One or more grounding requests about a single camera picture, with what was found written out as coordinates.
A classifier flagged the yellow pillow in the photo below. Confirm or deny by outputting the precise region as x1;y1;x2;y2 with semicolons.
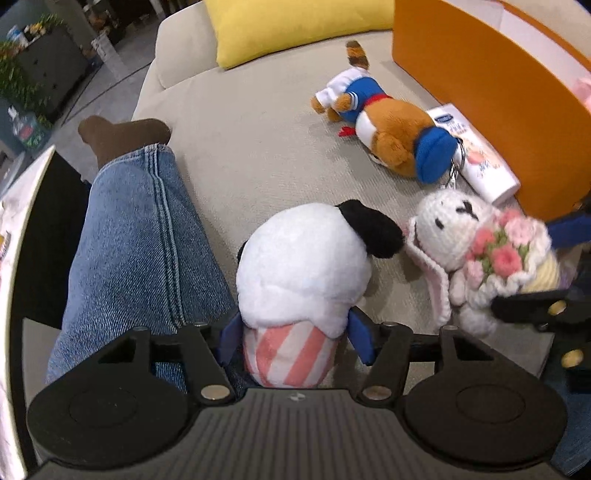
203;0;397;71

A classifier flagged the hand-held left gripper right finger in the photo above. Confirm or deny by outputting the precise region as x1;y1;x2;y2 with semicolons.
347;305;513;407

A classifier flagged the white lotion bottle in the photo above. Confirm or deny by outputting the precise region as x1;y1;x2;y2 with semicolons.
425;105;522;205

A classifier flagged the person's left leg in jeans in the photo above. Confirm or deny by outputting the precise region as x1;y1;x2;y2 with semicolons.
46;143;259;398

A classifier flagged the person's leg in jeans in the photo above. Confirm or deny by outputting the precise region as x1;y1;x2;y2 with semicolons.
46;143;259;398
545;364;591;476

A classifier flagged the person's right leg in jeans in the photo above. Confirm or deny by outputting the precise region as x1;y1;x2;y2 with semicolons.
545;364;591;476

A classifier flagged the white black-eared plush toy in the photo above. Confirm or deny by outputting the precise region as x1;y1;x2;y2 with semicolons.
235;199;406;389

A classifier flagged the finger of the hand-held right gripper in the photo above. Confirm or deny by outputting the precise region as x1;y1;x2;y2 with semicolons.
547;198;591;251
490;287;591;393

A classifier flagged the white box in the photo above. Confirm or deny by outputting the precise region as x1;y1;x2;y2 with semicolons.
90;36;132;80

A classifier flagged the dark grey cabinet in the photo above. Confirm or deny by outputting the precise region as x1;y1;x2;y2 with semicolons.
16;28;93;123

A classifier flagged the white crochet bunny with bouquet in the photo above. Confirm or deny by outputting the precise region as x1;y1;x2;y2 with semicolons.
402;189;561;337

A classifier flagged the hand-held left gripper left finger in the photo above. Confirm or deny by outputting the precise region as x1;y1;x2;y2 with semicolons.
97;309;245;407

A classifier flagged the green plant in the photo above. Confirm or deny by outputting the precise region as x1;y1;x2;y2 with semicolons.
0;14;61;127

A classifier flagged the brown fox plush sailor outfit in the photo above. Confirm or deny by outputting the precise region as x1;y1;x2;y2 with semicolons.
310;40;467;190

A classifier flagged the beige sofa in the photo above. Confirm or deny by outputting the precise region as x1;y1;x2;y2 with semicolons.
21;0;591;398

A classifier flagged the orange storage box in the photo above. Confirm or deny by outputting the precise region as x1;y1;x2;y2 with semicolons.
392;0;591;222

